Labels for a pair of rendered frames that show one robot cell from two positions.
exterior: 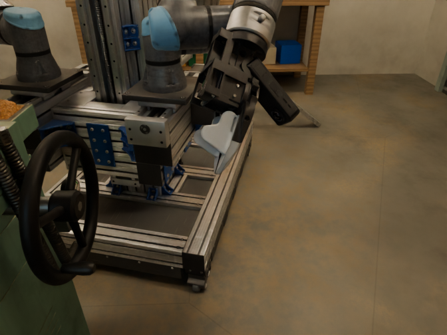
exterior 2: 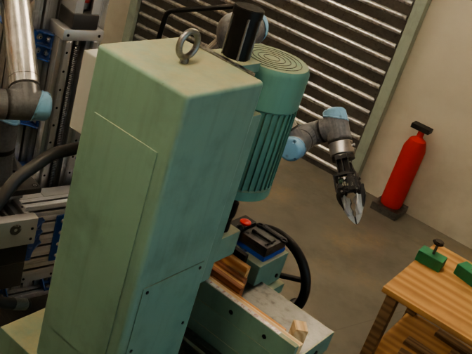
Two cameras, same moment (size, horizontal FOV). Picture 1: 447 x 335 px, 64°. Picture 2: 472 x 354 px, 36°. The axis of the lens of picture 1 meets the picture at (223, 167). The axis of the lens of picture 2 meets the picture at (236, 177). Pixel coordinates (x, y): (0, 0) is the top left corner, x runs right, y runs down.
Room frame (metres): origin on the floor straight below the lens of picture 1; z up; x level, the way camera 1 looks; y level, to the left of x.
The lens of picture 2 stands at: (-0.21, 1.94, 1.94)
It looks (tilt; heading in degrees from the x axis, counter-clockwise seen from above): 26 degrees down; 300
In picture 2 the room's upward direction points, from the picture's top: 18 degrees clockwise
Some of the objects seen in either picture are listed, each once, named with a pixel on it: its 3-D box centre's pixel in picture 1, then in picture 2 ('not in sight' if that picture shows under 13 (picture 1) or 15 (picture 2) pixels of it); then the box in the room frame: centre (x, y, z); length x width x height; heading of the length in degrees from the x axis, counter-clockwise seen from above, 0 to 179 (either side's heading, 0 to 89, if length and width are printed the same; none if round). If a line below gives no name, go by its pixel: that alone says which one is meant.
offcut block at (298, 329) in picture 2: not in sight; (298, 331); (0.28, 0.59, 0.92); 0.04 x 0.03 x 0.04; 132
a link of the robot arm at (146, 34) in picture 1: (162, 35); not in sight; (1.20, 0.20, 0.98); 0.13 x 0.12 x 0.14; 103
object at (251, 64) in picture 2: not in sight; (236, 48); (0.54, 0.78, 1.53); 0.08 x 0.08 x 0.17; 89
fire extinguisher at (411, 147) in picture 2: not in sight; (405, 169); (1.04, -2.20, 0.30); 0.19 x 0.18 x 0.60; 92
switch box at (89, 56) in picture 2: not in sight; (105, 92); (0.68, 0.96, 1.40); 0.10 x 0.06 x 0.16; 89
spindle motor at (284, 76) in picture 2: not in sight; (251, 123); (0.54, 0.64, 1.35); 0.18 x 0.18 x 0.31
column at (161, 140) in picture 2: not in sight; (140, 229); (0.54, 0.93, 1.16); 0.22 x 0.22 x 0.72; 89
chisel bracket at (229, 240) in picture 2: not in sight; (207, 244); (0.54, 0.66, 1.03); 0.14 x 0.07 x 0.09; 89
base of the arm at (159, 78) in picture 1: (163, 71); not in sight; (1.20, 0.20, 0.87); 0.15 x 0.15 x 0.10
